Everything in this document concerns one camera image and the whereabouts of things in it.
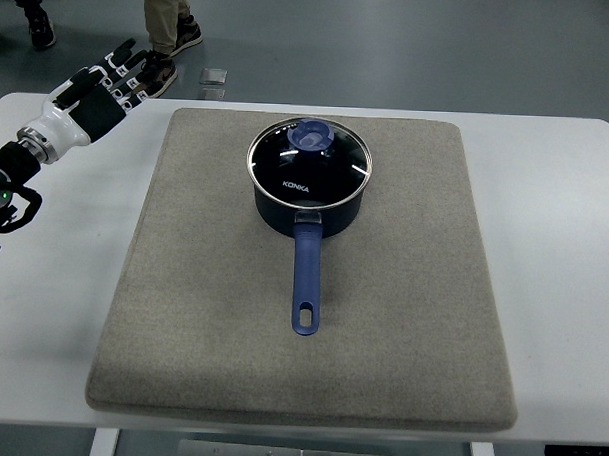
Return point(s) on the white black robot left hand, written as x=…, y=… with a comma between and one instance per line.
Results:
x=87, y=106

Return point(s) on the metal floor plate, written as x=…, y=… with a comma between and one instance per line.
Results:
x=211, y=84

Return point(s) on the person in khaki trousers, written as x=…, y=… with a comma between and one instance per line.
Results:
x=171, y=28

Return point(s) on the dark blue saucepan blue handle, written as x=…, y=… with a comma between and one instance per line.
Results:
x=308, y=225

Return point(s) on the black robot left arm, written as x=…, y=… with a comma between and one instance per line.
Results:
x=19, y=204

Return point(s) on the beige felt mat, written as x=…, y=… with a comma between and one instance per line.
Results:
x=389, y=324

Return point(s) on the white left table leg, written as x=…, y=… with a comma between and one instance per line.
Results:
x=105, y=442

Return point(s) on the black table control panel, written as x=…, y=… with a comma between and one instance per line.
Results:
x=570, y=450

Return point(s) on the glass pot lid blue knob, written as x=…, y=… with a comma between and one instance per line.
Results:
x=309, y=162

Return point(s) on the person in dark trousers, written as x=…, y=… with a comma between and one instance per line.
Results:
x=39, y=24

